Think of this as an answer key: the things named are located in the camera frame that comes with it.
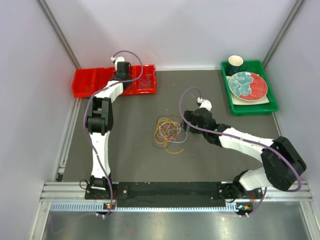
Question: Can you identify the blue and red plate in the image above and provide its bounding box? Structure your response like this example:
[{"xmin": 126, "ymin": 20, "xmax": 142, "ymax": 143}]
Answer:
[{"xmin": 228, "ymin": 71, "xmax": 269, "ymax": 103}]

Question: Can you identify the brown cable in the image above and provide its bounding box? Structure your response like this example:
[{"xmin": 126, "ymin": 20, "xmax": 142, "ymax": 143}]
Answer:
[{"xmin": 152, "ymin": 114, "xmax": 182, "ymax": 150}]

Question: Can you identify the pink cable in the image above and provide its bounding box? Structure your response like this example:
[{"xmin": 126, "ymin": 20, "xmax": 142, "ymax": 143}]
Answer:
[{"xmin": 158, "ymin": 123, "xmax": 181, "ymax": 141}]

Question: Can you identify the yellow cable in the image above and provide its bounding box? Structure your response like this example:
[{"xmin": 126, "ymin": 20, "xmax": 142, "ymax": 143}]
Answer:
[{"xmin": 153, "ymin": 117, "xmax": 186, "ymax": 155}]

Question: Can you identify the blue cable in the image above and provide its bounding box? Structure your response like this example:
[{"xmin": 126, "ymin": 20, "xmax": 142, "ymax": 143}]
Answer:
[{"xmin": 137, "ymin": 65, "xmax": 156, "ymax": 90}]

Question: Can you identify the grey cable duct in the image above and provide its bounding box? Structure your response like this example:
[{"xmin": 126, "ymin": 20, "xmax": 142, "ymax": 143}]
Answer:
[{"xmin": 50, "ymin": 201, "xmax": 251, "ymax": 212}]

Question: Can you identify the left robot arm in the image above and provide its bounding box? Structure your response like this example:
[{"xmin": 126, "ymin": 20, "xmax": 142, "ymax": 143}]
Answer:
[{"xmin": 85, "ymin": 56, "xmax": 131, "ymax": 199}]

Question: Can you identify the dark green mug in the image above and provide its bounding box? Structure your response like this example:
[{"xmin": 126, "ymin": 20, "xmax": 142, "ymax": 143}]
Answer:
[{"xmin": 226, "ymin": 55, "xmax": 248, "ymax": 76}]

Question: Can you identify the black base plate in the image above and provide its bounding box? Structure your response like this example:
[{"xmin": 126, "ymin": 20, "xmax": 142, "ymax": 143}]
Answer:
[{"xmin": 85, "ymin": 180, "xmax": 263, "ymax": 201}]

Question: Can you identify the red compartment bin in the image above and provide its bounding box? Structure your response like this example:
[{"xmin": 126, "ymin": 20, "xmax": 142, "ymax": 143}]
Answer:
[{"xmin": 71, "ymin": 64, "xmax": 157, "ymax": 98}]

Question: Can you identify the white square plate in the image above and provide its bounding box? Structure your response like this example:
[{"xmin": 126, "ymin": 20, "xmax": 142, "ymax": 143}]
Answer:
[{"xmin": 226, "ymin": 73, "xmax": 271, "ymax": 106}]

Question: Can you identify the aluminium frame rail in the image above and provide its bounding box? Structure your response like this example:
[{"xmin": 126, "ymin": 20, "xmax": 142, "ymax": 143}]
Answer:
[{"xmin": 28, "ymin": 181, "xmax": 320, "ymax": 240}]

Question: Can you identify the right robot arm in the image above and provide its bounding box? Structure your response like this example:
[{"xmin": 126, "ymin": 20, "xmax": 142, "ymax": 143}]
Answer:
[{"xmin": 180, "ymin": 100, "xmax": 307, "ymax": 198}]

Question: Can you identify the green plastic tray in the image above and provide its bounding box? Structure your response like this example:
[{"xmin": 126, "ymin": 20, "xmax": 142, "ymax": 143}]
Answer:
[{"xmin": 220, "ymin": 60, "xmax": 279, "ymax": 116}]

